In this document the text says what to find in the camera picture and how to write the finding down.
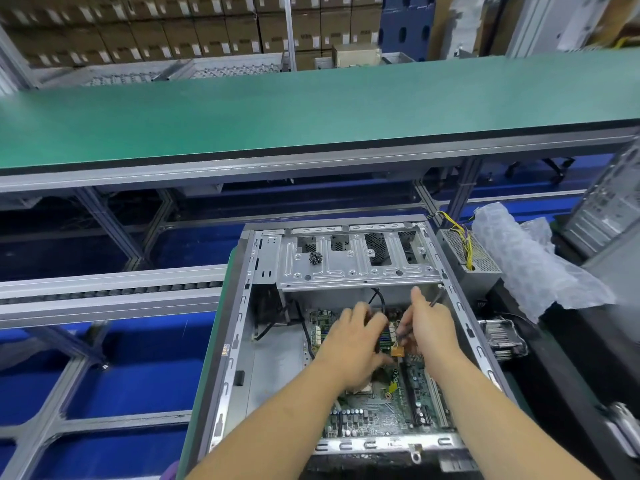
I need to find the person's left hand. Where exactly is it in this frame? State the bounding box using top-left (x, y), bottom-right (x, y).
top-left (313, 303), bottom-right (389, 395)

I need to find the person's right hand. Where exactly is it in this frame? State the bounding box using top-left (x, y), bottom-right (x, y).
top-left (398, 285), bottom-right (465, 377)

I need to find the metal heatsink cooler fan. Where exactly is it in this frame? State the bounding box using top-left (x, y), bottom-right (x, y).
top-left (480, 317), bottom-right (530, 362)

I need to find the green motherboard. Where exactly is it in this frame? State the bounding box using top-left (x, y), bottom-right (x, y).
top-left (305, 307), bottom-right (453, 442)

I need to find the grey power supply unit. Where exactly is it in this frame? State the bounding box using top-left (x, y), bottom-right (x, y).
top-left (436, 211), bottom-right (505, 302)

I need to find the black and silver computer case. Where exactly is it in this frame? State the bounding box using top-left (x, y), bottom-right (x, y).
top-left (195, 215), bottom-right (521, 480)

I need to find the person's left forearm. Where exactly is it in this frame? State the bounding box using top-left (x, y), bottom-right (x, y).
top-left (185, 367), bottom-right (347, 480)

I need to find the person's right forearm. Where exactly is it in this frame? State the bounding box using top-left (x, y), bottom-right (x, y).
top-left (424, 353), bottom-right (602, 480)

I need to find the dark grey case side panel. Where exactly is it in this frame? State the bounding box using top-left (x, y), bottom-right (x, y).
top-left (585, 229), bottom-right (640, 366)

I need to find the grey computer tower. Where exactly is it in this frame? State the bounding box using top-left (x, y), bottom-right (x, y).
top-left (560, 139), bottom-right (640, 252)

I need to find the white bubble wrap bag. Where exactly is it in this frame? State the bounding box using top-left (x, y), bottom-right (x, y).
top-left (470, 201), bottom-right (619, 326)

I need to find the green conveyor belt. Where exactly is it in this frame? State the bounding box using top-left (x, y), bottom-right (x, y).
top-left (0, 47), bottom-right (640, 176)

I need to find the stack of cardboard boxes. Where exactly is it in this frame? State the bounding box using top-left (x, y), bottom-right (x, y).
top-left (0, 0), bottom-right (386, 71)

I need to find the black cable loop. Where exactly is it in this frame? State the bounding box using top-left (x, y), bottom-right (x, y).
top-left (505, 155), bottom-right (577, 186)

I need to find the aluminium roller conveyor rail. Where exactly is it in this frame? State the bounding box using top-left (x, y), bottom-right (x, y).
top-left (0, 265), bottom-right (229, 330)

